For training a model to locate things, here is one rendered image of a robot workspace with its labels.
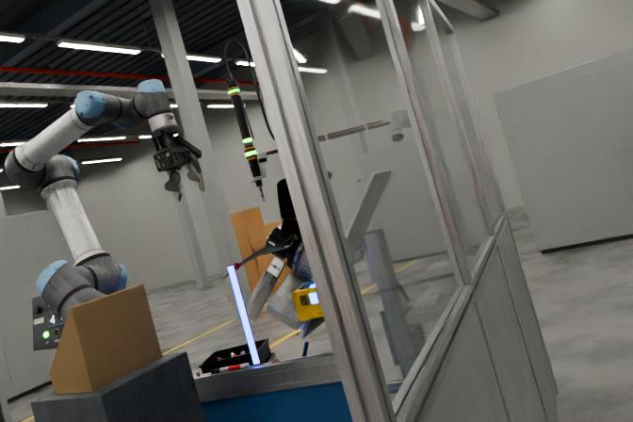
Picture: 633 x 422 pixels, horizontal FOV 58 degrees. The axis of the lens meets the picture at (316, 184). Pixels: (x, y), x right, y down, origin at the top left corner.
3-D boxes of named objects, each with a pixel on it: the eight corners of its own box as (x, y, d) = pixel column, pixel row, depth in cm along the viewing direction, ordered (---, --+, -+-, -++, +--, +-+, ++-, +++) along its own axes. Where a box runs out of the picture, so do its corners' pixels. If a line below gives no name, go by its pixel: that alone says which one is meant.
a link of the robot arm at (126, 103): (96, 104, 171) (122, 89, 166) (124, 109, 181) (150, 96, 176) (102, 128, 169) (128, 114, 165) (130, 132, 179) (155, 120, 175)
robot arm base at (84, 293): (84, 306, 150) (62, 284, 154) (64, 350, 154) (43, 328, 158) (127, 296, 163) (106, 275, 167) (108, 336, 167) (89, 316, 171)
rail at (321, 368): (366, 372, 171) (359, 347, 171) (362, 378, 167) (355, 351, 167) (132, 409, 204) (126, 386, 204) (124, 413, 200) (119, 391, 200)
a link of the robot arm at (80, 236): (75, 313, 171) (13, 165, 186) (114, 305, 184) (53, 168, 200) (100, 293, 167) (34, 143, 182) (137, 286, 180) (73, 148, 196)
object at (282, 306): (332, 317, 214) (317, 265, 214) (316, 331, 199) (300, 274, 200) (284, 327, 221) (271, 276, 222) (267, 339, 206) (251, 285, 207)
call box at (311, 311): (359, 307, 173) (349, 273, 174) (349, 316, 164) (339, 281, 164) (313, 316, 179) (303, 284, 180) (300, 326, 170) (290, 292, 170)
